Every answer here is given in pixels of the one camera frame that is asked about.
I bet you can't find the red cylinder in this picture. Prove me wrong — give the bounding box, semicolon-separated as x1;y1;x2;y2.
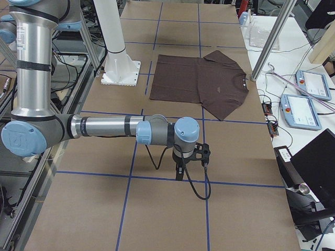
238;0;249;17

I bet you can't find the far blue teach pendant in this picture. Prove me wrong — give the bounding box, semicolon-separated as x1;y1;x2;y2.
296;70;332;101

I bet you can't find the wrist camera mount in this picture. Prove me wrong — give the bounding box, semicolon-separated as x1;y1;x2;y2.
190;142;211;169

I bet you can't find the black electronics board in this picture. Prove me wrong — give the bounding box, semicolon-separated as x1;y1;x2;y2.
261;102;279;139

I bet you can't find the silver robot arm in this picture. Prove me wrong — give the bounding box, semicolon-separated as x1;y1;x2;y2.
1;1;199;180

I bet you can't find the brown t-shirt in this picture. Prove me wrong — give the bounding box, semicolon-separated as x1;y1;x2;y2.
150;50;249;121

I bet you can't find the white pedestal column base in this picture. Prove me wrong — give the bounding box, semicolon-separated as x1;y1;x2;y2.
94;0;141;86

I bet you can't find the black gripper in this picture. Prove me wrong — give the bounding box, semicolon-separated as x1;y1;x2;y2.
172;152;189;181

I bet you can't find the blue teach pendant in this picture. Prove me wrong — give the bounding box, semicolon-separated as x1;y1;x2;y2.
296;70;332;101
280;94;322;131

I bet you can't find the clear plastic tray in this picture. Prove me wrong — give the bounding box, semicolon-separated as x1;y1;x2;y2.
243;20;273;51

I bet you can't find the aluminium frame post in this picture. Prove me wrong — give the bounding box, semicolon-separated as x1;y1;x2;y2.
251;0;297;81

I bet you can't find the near blue teach pendant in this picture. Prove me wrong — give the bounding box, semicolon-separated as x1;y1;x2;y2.
280;94;322;131

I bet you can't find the grabber stick tool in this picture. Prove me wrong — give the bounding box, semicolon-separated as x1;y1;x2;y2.
267;62;335;110

